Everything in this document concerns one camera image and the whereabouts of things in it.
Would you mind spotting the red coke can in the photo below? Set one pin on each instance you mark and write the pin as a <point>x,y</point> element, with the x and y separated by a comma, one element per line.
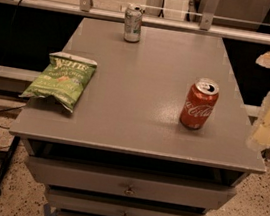
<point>199,103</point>

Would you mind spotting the silver green 7up can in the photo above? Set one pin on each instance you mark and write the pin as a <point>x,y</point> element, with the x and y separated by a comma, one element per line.
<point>133,20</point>

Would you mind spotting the grey drawer cabinet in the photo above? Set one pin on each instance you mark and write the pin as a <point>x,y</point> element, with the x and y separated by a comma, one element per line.
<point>128,117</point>

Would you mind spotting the green chip bag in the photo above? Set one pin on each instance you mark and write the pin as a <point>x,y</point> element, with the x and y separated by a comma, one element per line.
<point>65,79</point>

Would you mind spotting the top grey drawer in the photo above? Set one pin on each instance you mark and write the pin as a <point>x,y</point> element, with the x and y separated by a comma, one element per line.
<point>129,183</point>

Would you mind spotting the middle grey drawer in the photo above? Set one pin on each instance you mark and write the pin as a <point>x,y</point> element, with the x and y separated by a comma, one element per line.
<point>101,205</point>

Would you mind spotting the black metal floor bar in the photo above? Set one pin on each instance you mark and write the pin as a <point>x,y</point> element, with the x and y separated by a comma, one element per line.
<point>7,159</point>

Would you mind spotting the metal railing bracket right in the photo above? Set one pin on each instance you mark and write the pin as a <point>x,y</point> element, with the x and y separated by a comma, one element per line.
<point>208,12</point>

